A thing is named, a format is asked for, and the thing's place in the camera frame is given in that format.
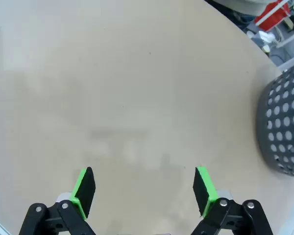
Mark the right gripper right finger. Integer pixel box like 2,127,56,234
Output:
191,166,274,235

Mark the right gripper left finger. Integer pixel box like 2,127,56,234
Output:
18,166,97,235

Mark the dark grey perforated basket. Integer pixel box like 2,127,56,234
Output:
256,60,294,179

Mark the red bag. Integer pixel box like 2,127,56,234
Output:
254,1,290,32

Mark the white rack frame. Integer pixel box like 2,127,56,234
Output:
254,0,294,47

